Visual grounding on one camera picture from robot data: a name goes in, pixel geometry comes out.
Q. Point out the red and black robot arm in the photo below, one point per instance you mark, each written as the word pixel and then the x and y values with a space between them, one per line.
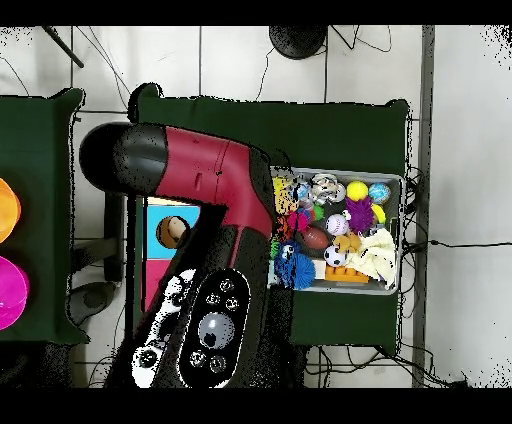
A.
pixel 200 168

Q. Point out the wooden box with three holes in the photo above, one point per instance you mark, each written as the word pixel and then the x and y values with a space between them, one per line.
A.
pixel 160 250

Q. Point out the shallow metal mesh bin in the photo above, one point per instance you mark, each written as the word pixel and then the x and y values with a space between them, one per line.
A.
pixel 376 178

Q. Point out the blue spiky toy with eyes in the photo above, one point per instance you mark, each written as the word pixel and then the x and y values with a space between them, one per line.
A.
pixel 300 270

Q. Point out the white baseball with red stitching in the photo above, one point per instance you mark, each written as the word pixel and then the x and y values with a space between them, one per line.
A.
pixel 337 224

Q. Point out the dark green table cloth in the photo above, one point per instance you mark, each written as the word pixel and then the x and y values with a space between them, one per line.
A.
pixel 320 132
pixel 36 160

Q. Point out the yellow foam ball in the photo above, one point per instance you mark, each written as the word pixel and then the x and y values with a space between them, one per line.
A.
pixel 356 190

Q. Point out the purple spiky rubber ball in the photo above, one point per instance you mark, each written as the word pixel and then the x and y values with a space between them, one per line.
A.
pixel 359 214

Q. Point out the light blue patterned ball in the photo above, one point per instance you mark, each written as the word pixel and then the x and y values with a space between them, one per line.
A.
pixel 378 193

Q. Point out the cream waffle cloth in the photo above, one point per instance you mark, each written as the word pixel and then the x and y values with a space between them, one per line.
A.
pixel 376 252

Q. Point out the black round stand base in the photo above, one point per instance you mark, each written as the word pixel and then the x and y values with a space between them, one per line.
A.
pixel 298 40

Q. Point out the orange plastic dish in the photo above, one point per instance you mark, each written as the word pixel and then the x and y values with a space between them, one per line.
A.
pixel 8 210

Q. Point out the black slanted rod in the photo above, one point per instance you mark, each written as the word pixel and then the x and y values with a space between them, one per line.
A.
pixel 64 47

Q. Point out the pink plastic bowl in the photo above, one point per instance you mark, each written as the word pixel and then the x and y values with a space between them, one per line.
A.
pixel 12 292

